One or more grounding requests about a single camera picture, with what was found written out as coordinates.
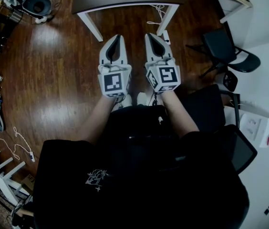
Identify black mesh office chair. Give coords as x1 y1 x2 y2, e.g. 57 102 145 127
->
179 70 258 175

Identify person's white shoe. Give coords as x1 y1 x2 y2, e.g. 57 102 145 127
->
136 92 147 106
119 94 133 108

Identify dark round stool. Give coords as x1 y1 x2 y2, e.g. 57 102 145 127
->
21 0 53 18

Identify white power strip with cable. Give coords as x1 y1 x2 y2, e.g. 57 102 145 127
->
0 127 36 163

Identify person's right white shoe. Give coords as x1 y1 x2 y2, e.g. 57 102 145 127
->
136 92 147 106

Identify person's right forearm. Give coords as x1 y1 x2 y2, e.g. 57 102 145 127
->
160 91 199 138

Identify person's left white shoe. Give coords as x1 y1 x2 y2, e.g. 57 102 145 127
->
119 94 133 108

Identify looped white cable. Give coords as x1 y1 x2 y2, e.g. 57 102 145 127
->
146 4 166 25

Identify black printed t-shirt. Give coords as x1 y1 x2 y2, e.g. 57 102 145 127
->
33 130 249 229

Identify person's left forearm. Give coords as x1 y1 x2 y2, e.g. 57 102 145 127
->
77 95 116 145

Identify brown cardboard box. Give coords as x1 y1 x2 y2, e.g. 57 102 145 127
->
21 174 35 192

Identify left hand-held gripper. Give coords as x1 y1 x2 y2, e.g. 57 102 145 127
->
97 34 133 98

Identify black folding chair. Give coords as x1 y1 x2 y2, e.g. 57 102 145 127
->
186 29 261 78

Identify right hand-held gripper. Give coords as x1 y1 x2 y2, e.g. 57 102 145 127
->
145 33 181 93

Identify black shorts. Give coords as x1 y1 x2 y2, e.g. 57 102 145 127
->
101 105 180 143

